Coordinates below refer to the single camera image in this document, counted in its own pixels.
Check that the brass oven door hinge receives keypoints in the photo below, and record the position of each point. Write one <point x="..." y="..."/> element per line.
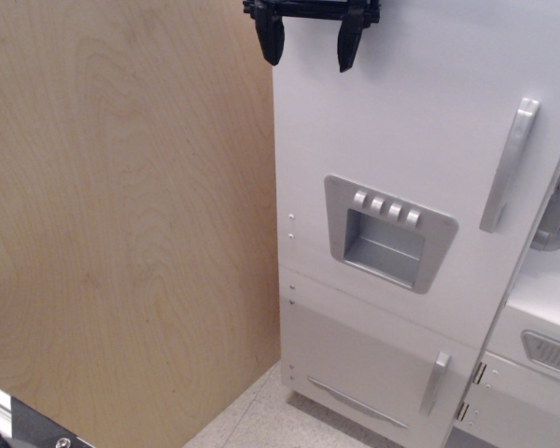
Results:
<point x="478" y="374"/>

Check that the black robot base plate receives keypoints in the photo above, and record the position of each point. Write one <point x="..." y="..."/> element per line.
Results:
<point x="22" y="426"/>

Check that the white toy oven unit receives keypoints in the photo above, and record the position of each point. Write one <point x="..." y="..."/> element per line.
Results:
<point x="517" y="402"/>

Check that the grey oven vent panel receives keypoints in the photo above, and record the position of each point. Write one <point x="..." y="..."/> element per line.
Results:
<point x="542" y="350"/>

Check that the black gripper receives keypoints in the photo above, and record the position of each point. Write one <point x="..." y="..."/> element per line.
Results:
<point x="353" y="15"/>

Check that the brass lower oven hinge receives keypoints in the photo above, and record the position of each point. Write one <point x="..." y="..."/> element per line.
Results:
<point x="462" y="411"/>

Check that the white fridge door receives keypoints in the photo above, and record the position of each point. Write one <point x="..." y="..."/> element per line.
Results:
<point x="422" y="115"/>

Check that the white lower freezer door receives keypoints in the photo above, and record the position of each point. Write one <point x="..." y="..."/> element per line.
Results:
<point x="367" y="364"/>

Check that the grey dispenser box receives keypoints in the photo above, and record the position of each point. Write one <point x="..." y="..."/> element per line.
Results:
<point x="398" y="241"/>

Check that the silver freezer door handle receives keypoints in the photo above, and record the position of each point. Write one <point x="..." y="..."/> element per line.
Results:
<point x="438" y="371"/>

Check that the white toy fridge cabinet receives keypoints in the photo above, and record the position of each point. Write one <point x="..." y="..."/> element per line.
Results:
<point x="478" y="350"/>

